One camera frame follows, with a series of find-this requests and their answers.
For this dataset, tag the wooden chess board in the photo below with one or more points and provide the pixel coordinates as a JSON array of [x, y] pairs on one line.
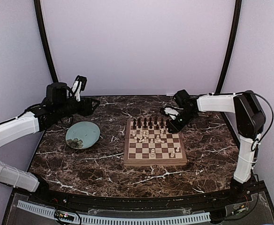
[[140, 140]]

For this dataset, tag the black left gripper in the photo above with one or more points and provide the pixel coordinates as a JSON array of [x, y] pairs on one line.
[[86, 109]]

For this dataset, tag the white chess king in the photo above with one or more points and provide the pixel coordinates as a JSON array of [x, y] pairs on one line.
[[152, 153]]

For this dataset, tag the teal ceramic flower plate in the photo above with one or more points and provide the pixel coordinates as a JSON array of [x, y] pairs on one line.
[[82, 135]]

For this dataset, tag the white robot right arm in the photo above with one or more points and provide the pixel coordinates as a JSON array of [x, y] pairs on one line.
[[250, 120]]

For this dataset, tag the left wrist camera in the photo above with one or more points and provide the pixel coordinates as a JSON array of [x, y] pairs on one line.
[[78, 86]]

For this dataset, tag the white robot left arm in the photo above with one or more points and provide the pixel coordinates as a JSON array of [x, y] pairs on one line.
[[37, 118]]

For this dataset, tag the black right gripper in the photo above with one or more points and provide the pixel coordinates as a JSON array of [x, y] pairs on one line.
[[176, 129]]

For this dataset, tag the black left frame post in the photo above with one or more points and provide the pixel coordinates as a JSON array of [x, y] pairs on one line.
[[44, 40]]

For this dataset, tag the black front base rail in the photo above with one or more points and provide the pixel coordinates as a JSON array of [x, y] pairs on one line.
[[83, 203]]

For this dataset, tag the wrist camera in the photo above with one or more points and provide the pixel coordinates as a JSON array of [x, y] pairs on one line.
[[169, 111], [78, 86]]

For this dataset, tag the white cable duct strip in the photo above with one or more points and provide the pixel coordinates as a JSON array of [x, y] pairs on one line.
[[111, 217]]

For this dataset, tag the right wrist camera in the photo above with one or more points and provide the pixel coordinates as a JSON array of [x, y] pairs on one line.
[[169, 111]]

